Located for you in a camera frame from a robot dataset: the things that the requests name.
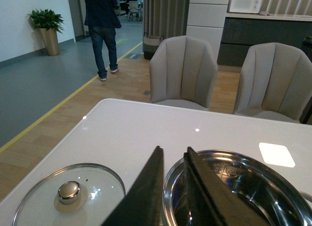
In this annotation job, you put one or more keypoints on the person in dark jacket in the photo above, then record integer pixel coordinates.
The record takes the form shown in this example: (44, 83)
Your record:
(102, 23)

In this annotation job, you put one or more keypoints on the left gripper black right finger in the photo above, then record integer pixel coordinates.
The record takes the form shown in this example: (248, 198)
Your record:
(210, 201)

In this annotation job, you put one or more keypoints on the beige upholstered chair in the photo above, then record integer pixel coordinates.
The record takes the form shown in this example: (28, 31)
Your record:
(275, 83)
(182, 73)

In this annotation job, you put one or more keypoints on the green plant in gold pot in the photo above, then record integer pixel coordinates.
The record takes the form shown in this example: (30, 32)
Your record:
(48, 23)

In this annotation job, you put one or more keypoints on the steel pot with beige handles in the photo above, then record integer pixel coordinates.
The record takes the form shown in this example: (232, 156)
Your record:
(268, 193)

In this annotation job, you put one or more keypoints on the dark grey kitchen counter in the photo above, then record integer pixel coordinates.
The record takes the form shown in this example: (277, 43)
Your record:
(239, 34)

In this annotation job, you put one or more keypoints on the glass lid with gold knob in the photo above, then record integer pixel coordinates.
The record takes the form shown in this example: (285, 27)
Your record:
(82, 194)

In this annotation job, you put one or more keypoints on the left beige upholstered chair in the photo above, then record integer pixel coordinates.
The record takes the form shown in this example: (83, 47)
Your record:
(182, 73)

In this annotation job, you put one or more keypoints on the right beige upholstered chair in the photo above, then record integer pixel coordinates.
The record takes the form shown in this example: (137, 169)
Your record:
(275, 83)

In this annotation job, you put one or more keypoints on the white office chair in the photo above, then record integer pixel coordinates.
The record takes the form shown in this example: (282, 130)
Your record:
(134, 10)

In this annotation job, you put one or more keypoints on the white microwave oven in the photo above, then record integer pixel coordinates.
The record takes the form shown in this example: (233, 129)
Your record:
(244, 6)

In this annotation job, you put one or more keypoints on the woven storage basket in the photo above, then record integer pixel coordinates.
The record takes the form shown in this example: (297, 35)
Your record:
(150, 45)

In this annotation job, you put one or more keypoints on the white pillar cabinet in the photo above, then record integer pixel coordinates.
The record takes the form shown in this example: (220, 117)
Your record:
(206, 21)

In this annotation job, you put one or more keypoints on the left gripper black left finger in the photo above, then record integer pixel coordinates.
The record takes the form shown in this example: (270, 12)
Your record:
(142, 204)

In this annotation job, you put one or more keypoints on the grey pleated curtain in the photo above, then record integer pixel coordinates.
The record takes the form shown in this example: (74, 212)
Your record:
(167, 18)

